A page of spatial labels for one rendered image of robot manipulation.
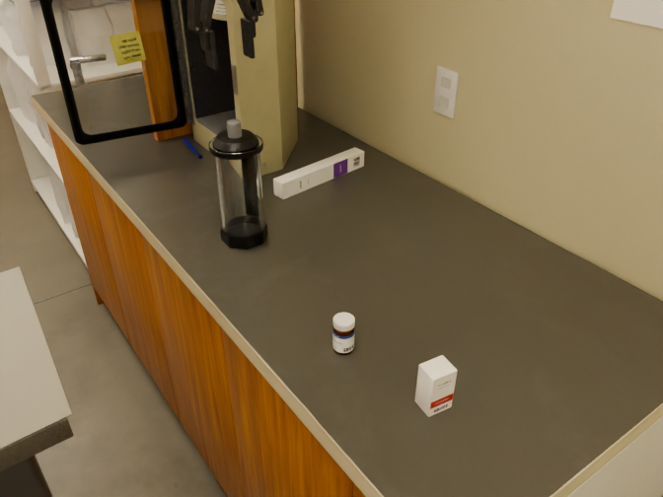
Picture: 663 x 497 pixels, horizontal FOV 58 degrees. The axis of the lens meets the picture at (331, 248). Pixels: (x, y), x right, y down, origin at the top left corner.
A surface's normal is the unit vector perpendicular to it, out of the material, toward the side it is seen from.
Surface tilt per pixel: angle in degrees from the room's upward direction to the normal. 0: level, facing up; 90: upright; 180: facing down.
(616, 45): 90
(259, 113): 90
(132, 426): 0
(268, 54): 90
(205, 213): 0
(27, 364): 90
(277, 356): 0
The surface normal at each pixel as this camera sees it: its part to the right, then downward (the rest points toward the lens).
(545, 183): -0.81, 0.33
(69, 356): 0.00, -0.83
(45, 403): 0.62, 0.44
